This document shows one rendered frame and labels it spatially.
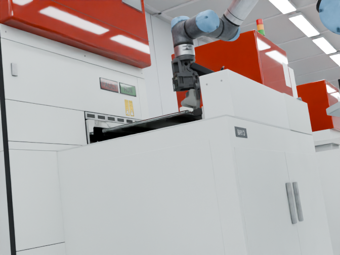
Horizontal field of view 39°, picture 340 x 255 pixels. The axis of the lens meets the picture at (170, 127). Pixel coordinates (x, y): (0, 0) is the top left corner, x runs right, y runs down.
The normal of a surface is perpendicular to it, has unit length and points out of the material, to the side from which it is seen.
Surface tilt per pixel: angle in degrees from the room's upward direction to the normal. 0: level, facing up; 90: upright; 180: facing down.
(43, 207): 90
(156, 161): 90
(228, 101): 90
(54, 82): 90
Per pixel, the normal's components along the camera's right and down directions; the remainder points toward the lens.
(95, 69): 0.85, -0.19
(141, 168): -0.51, -0.07
